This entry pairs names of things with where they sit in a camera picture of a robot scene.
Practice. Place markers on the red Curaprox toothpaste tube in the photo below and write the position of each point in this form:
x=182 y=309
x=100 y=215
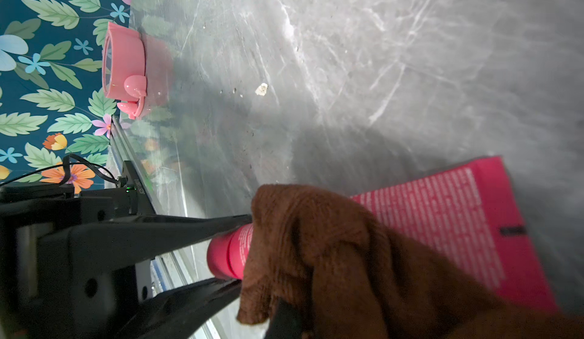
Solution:
x=469 y=215

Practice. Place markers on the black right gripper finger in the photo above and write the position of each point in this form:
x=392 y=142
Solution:
x=286 y=323

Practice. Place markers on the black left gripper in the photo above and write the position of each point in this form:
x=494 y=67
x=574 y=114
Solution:
x=79 y=266

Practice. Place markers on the brown cloth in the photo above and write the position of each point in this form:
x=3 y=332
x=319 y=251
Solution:
x=351 y=277

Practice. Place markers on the pink round object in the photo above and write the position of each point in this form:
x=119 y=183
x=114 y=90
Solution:
x=137 y=71

